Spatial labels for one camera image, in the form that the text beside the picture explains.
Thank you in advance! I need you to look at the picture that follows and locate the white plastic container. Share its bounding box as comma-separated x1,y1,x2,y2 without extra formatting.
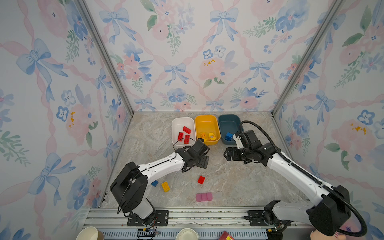
171,117,197,148

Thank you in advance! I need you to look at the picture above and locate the yellow long lego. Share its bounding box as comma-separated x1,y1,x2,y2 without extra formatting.
162,182,171,193

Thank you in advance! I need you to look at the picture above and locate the red long lego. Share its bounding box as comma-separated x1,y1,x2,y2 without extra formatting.
177,132,184,142
183,126,192,135

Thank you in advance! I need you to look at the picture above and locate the yellow plastic container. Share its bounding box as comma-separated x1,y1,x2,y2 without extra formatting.
195,115,221,146

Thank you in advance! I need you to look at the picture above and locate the red box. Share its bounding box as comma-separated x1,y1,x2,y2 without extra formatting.
219,231,235,240

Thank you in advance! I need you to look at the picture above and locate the white bowl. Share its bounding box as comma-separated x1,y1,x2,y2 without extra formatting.
176,228,199,240

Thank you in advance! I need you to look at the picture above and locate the dark teal plastic container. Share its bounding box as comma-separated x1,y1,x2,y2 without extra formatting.
218,114,241,146

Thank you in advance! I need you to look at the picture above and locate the pink plush toy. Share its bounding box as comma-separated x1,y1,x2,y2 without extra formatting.
310,230,347,240

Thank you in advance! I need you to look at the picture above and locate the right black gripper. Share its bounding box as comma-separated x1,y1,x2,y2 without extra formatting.
222,147,252,161

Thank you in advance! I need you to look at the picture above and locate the dark blue lego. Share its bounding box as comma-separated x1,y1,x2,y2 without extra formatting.
151,181,159,187

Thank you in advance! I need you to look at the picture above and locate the aluminium rail base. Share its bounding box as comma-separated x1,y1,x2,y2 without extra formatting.
82,206,313,240

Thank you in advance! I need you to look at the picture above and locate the yellow rounded 120 lego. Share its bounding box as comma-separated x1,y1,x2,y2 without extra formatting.
208,133,217,141

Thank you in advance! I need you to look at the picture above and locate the pink translucent block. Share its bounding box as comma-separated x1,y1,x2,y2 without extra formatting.
196,192,223,202

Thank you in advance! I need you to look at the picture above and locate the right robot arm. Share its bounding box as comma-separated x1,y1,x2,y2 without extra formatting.
224,143,351,236

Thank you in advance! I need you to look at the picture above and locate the blue square lego brick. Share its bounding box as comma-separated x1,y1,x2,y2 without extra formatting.
225,133,233,140

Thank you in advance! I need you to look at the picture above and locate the paper cup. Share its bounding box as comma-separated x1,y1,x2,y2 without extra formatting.
76,227,105,240

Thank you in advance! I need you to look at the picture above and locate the red small lego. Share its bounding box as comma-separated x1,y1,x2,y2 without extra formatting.
198,176,206,185

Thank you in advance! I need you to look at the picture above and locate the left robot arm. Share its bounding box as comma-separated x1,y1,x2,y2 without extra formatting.
110,139,210,227

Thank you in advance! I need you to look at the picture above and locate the black corrugated cable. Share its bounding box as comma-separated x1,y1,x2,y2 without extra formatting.
238,120,368,238

